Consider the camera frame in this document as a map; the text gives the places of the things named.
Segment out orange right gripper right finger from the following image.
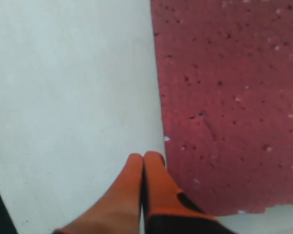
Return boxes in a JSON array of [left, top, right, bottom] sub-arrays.
[[142, 151, 233, 234]]

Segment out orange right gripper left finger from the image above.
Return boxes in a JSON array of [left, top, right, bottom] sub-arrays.
[[54, 154, 143, 234]]

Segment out red brick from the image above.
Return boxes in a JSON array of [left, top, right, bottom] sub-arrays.
[[151, 0, 293, 215]]

